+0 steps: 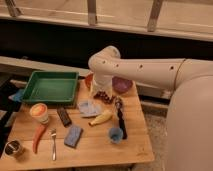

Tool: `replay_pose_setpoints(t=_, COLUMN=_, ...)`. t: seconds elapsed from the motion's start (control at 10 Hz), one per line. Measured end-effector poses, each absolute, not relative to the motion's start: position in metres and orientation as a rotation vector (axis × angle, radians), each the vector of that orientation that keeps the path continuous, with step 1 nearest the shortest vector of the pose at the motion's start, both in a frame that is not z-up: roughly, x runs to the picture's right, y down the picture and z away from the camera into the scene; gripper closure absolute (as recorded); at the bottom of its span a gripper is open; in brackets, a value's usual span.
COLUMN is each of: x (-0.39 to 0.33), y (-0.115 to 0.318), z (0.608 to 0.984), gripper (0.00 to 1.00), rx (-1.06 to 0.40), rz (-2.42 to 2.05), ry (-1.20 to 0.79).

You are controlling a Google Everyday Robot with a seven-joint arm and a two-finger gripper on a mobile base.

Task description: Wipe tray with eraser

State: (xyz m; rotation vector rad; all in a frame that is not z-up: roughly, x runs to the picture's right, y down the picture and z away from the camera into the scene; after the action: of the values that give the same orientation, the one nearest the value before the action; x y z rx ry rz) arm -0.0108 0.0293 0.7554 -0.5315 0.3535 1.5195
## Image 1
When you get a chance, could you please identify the orange bowl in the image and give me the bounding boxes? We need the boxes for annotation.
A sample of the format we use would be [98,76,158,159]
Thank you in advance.
[85,73,93,89]

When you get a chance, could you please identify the small metal can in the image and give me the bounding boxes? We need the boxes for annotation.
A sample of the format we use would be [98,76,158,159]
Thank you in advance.
[5,140,23,157]

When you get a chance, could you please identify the purple bowl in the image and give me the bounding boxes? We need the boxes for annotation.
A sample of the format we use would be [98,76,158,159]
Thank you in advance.
[112,77,133,94]

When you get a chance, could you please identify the crumpled blue cloth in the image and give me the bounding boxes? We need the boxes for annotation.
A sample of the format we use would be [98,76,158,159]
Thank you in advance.
[77,100,102,118]

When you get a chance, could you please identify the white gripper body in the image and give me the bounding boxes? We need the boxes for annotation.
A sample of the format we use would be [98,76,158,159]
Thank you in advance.
[90,74,112,93]

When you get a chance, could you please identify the orange toy carrot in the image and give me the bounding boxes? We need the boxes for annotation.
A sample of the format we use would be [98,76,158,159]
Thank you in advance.
[32,125,46,153]

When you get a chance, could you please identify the bunch of dark grapes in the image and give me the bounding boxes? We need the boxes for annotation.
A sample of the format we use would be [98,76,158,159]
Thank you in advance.
[94,91,114,104]

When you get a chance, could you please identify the black handled brush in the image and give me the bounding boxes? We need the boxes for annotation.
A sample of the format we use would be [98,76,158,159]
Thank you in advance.
[115,97,127,139]

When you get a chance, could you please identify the orange paper cup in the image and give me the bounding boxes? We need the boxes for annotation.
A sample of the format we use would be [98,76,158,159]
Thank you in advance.
[30,103,49,124]

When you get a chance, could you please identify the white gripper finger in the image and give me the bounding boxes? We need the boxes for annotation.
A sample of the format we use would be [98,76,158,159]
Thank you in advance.
[90,90,98,98]
[104,91,112,99]

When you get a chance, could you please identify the yellow toy banana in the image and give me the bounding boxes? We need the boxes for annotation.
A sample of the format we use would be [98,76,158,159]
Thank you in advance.
[89,110,112,126]

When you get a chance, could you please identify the blue sponge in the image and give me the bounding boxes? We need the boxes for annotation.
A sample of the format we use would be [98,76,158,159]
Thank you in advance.
[64,125,83,148]

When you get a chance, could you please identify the silver fork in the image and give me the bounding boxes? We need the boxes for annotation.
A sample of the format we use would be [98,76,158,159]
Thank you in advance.
[51,129,56,161]

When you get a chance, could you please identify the green plastic tray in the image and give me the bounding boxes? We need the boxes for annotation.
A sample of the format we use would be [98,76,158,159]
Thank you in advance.
[22,71,79,105]

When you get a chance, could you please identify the small blue cup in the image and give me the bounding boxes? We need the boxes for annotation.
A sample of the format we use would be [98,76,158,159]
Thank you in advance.
[108,127,123,144]

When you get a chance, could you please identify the dark brown eraser block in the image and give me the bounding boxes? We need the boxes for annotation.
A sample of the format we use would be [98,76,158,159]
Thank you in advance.
[57,107,72,127]

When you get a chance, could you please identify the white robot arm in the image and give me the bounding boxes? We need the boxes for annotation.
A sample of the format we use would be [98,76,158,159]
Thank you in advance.
[88,46,213,171]

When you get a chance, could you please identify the blue cloth at table edge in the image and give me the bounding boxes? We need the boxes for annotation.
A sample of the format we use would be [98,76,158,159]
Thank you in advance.
[9,89,24,102]

